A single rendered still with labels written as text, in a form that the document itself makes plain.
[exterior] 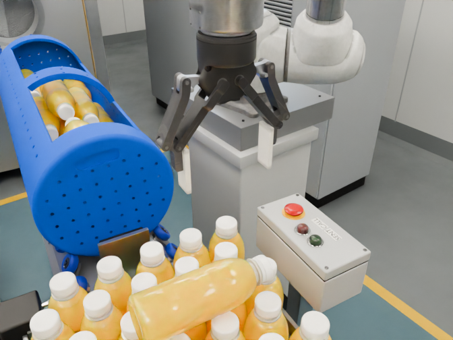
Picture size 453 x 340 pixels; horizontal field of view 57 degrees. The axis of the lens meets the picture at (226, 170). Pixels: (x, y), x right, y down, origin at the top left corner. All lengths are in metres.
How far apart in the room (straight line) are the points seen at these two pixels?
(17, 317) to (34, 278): 1.58
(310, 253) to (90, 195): 0.43
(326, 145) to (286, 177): 1.09
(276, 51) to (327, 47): 0.14
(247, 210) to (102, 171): 0.60
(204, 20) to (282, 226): 0.41
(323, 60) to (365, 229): 1.58
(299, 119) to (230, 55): 0.83
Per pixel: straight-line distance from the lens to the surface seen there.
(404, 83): 3.56
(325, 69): 1.21
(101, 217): 0.89
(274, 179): 1.33
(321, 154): 2.45
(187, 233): 0.74
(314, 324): 0.62
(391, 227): 2.67
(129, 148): 0.83
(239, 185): 1.24
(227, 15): 0.49
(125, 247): 0.85
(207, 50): 0.51
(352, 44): 1.22
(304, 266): 0.74
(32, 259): 2.51
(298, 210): 0.79
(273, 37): 1.20
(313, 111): 1.36
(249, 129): 1.18
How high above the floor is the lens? 1.58
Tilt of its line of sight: 32 degrees down
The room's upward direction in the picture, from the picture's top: straight up
